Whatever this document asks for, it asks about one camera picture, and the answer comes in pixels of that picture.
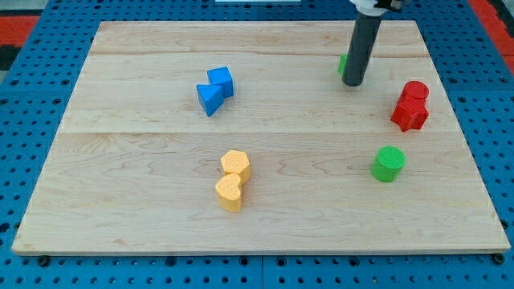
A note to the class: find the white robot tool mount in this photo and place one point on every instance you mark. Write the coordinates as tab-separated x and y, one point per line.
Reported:
378	7

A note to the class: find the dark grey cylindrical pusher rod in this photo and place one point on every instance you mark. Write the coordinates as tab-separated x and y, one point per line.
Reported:
361	46

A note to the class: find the green circle block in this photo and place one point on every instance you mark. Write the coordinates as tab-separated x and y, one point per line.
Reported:
388	163

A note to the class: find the green star block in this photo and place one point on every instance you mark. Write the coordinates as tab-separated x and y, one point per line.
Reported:
342	63

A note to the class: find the red star block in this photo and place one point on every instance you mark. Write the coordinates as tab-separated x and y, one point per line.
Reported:
410	114

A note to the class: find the blue cube block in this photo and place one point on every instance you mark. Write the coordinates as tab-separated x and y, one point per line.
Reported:
221	76

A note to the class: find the blue triangle block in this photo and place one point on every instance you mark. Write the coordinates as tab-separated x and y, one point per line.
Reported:
210	97

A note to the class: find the yellow hexagon block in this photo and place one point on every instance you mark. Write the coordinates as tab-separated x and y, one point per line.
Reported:
235	161

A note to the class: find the yellow heart block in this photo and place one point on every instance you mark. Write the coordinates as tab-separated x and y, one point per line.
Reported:
229	191

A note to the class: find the wooden board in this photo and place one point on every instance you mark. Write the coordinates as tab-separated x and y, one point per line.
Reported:
135	160

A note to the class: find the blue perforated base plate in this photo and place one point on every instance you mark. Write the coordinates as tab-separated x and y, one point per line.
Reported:
40	81

